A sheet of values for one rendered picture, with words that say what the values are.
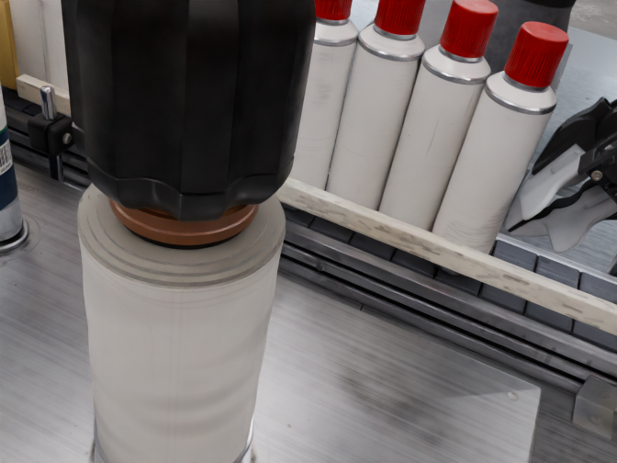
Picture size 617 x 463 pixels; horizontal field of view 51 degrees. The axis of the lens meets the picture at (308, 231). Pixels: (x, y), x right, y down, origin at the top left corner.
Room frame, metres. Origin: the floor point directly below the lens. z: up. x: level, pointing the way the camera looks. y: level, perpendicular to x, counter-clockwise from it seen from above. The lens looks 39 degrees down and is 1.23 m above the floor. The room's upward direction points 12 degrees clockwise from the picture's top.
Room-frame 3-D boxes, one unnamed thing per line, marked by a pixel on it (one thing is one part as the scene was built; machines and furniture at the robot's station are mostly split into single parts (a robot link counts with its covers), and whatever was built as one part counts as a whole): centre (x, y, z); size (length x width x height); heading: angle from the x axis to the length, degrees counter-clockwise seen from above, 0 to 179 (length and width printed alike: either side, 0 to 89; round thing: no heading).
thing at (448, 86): (0.46, -0.08, 0.98); 0.05 x 0.05 x 0.20
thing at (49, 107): (0.48, 0.23, 0.89); 0.06 x 0.03 x 0.12; 164
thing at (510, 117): (0.44, -0.13, 0.98); 0.05 x 0.05 x 0.20
